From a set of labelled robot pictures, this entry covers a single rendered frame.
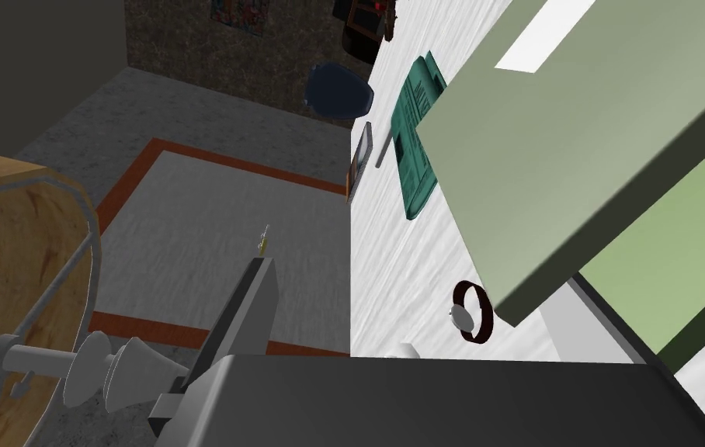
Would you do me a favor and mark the grey phone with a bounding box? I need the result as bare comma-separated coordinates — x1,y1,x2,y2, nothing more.
346,121,373,205

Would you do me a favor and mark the dark red wristwatch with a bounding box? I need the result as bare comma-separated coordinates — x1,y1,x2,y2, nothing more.
450,280,494,345

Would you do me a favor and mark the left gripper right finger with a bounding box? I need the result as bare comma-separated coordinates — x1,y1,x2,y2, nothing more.
540,272,676,373

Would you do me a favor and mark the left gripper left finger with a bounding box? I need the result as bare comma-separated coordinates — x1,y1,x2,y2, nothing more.
186,257,280,381

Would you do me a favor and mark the grey pen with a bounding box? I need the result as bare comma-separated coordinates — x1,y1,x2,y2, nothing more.
375,133,394,168

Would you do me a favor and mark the green newspaper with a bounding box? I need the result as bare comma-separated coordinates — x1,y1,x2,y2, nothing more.
389,50,448,221

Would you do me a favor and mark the white wooden table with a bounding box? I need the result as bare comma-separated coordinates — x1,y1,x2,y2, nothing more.
347,0,705,445

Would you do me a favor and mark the dark wooden shelf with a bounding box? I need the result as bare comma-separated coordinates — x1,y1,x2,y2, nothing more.
332,0,398,58

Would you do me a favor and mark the grey rug orange border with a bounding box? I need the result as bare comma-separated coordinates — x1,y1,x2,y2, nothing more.
88,137,351,358

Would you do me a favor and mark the dark blue round chair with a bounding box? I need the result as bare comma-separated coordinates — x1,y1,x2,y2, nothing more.
304,61,375,121

